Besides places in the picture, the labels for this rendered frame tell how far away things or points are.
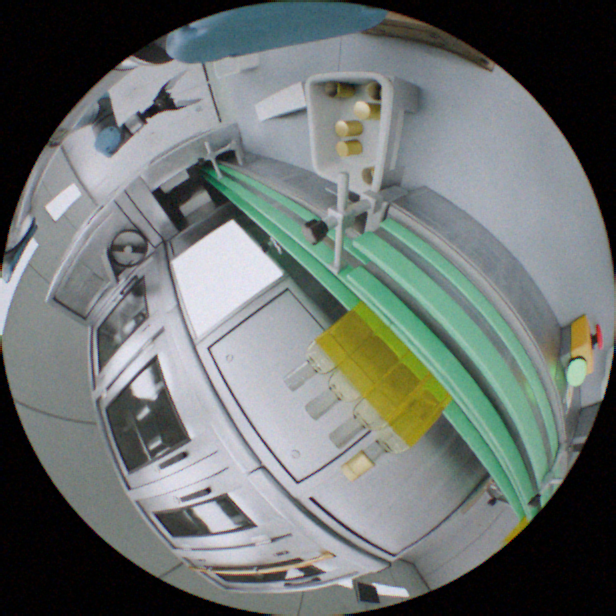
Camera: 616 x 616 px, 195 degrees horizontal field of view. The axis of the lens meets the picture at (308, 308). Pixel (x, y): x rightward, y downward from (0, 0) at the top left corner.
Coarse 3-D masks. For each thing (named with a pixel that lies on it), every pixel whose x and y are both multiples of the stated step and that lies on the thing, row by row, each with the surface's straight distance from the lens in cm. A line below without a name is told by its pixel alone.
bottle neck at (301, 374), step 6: (300, 366) 29; (306, 366) 28; (294, 372) 29; (300, 372) 28; (306, 372) 28; (312, 372) 28; (288, 378) 29; (294, 378) 28; (300, 378) 28; (306, 378) 29; (288, 384) 28; (294, 384) 29; (300, 384) 29; (294, 390) 29
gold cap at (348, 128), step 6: (348, 120) 41; (354, 120) 42; (336, 126) 41; (342, 126) 40; (348, 126) 39; (354, 126) 40; (360, 126) 42; (336, 132) 41; (342, 132) 40; (348, 132) 39; (354, 132) 40; (360, 132) 42
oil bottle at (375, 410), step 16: (400, 368) 29; (416, 368) 30; (384, 384) 28; (400, 384) 28; (416, 384) 29; (368, 400) 27; (384, 400) 28; (400, 400) 28; (368, 416) 27; (384, 416) 28
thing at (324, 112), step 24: (336, 72) 37; (360, 72) 33; (312, 96) 42; (360, 96) 42; (384, 96) 31; (312, 120) 42; (336, 120) 45; (360, 120) 42; (384, 120) 31; (312, 144) 43; (336, 144) 46; (384, 144) 31; (336, 168) 45; (360, 168) 44; (360, 192) 36
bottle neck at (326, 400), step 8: (328, 392) 28; (312, 400) 29; (320, 400) 28; (328, 400) 28; (336, 400) 28; (312, 408) 28; (320, 408) 28; (328, 408) 28; (312, 416) 28; (320, 416) 29
